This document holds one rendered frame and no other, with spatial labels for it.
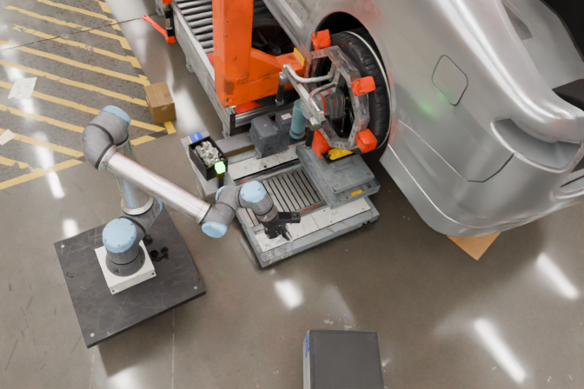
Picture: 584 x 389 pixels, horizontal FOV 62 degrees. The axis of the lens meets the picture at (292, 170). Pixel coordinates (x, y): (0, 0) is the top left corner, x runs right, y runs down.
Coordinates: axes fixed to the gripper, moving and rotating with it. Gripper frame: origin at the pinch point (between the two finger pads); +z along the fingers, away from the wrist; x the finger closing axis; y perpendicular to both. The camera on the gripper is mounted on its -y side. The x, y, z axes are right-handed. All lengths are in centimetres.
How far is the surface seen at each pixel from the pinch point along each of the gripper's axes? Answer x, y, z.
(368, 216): -67, -25, 81
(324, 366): 33, 10, 55
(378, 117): -52, -53, -5
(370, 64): -66, -59, -26
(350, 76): -62, -48, -26
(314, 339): 21, 12, 51
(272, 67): -116, -6, -17
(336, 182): -80, -15, 55
